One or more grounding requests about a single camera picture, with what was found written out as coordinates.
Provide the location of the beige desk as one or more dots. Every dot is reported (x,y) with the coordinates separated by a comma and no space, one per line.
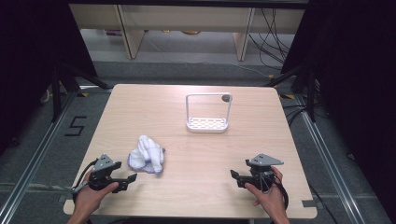
(186,18)

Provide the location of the purple object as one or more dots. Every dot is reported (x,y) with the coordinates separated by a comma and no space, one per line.
(112,32)

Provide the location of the aluminium floor rail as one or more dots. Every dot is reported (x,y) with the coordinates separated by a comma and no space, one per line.
(34,158)
(330,168)

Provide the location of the black curtain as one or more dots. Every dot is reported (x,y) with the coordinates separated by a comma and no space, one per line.
(28,56)
(358,62)

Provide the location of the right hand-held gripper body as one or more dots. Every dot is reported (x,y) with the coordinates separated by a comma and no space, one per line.
(263,174)

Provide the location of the black metal stand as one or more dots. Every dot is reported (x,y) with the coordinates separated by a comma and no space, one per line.
(56,93)
(311,93)

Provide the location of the yellow and black floor tape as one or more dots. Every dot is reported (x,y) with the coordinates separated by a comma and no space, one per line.
(82,94)
(288,96)

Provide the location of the dark round knob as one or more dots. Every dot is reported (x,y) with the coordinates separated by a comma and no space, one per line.
(226,98)

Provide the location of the person's left hand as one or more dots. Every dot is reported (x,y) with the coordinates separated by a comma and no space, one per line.
(88,199)

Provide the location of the person's right hand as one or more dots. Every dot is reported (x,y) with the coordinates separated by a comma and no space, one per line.
(272,197)

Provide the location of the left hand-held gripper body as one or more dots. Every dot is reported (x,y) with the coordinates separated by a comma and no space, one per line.
(102,165)

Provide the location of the yellow object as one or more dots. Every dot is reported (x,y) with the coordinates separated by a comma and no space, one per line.
(190,32)

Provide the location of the white cloth with purple lines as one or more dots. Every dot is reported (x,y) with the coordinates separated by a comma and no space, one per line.
(146,154)

